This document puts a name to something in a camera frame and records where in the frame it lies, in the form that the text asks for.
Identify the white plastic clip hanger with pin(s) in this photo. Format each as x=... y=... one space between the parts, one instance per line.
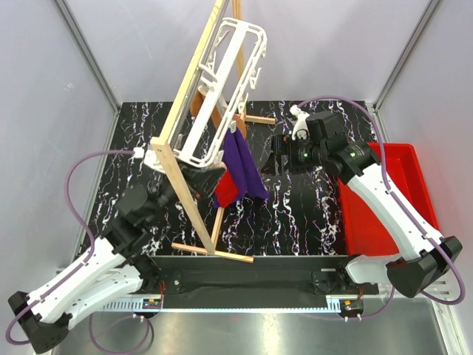
x=208 y=73

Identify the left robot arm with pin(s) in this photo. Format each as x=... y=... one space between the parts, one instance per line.
x=112 y=267

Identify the red plastic tray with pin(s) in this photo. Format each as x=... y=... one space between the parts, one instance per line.
x=363 y=232

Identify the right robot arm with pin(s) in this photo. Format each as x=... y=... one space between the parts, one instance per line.
x=424 y=254

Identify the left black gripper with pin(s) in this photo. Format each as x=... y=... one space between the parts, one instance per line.
x=202 y=182

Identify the orange brown sock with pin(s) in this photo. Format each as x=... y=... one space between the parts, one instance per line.
x=216 y=117

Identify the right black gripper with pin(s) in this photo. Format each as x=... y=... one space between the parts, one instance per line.
x=283 y=144

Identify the wooden hanger stand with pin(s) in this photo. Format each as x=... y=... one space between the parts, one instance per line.
x=170 y=164

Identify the purple sock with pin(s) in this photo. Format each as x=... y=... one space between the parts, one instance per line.
x=239 y=162

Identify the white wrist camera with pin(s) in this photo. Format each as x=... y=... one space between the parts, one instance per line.
x=300 y=131
x=149 y=158

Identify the black marble pattern mat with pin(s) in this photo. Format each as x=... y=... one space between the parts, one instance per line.
x=302 y=215

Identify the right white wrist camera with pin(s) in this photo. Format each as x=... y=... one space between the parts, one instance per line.
x=300 y=131

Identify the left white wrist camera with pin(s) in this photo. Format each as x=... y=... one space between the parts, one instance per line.
x=149 y=158

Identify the white slotted cable duct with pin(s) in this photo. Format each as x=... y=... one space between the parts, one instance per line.
x=124 y=304

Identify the pink patterned sock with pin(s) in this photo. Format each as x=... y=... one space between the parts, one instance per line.
x=226 y=191

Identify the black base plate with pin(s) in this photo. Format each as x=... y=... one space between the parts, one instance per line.
x=281 y=282

